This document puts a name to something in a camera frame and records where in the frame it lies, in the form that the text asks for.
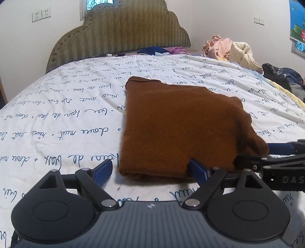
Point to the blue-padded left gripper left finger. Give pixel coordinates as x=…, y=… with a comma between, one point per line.
x=90, y=183

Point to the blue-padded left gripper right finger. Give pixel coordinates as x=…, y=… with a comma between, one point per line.
x=209, y=181

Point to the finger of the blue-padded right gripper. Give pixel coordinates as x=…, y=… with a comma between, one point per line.
x=289, y=148
x=252, y=162

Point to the brown knit sweater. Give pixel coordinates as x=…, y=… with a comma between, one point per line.
x=168, y=125

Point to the pink clothes pile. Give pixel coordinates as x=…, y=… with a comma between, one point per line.
x=217, y=48

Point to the black garment pile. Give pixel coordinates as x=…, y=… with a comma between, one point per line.
x=283, y=76

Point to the cream padded jacket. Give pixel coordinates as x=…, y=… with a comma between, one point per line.
x=241, y=54

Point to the purple garment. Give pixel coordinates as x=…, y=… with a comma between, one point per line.
x=176, y=50

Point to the navy blue garment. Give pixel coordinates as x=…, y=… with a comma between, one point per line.
x=152, y=50

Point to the olive upholstered headboard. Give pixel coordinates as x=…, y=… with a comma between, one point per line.
x=120, y=27

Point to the white wall switch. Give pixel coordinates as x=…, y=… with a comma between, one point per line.
x=259, y=21

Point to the flower picture on wall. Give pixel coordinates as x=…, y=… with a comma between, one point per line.
x=297, y=21

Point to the white double wall socket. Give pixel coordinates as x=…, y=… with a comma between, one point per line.
x=41, y=14

